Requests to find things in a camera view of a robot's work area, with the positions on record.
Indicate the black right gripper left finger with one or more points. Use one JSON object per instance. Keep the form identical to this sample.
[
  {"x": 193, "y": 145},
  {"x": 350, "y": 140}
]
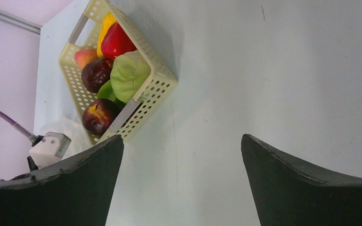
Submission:
[{"x": 76, "y": 191}]

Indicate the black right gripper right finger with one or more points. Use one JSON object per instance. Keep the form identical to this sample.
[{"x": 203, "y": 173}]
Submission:
[{"x": 289, "y": 191}]

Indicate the dark red yellow apple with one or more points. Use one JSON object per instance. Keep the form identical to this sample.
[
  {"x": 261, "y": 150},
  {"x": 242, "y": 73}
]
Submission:
[{"x": 99, "y": 115}]

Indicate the green leaf vegetable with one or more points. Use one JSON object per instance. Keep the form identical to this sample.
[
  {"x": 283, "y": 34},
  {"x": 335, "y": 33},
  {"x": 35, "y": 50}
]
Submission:
[{"x": 106, "y": 92}]

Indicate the green cabbage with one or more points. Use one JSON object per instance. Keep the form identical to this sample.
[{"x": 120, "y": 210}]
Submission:
[{"x": 129, "y": 72}]

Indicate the clear dotted zip bag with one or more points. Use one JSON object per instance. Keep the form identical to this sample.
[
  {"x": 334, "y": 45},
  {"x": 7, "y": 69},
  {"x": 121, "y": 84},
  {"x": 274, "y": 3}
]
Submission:
[{"x": 74, "y": 130}]

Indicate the orange peach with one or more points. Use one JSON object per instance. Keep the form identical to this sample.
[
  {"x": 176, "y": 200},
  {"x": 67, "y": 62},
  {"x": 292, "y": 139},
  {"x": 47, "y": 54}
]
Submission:
[{"x": 85, "y": 56}]

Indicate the red bell pepper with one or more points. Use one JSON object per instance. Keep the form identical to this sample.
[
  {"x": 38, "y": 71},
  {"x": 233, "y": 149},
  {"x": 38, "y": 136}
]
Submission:
[{"x": 116, "y": 42}]

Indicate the yellow banana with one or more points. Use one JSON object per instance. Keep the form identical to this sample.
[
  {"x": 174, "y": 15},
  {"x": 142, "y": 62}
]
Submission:
[{"x": 107, "y": 22}]

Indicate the aluminium frame rail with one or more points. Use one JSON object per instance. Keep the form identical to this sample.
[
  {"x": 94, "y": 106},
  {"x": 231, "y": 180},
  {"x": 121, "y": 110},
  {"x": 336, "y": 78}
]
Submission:
[{"x": 19, "y": 22}]

